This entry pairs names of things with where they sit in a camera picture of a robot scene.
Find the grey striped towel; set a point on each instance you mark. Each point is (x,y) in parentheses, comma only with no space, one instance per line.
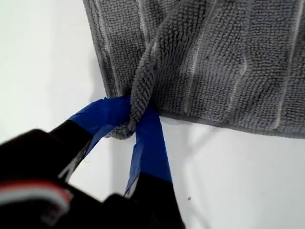
(214,59)

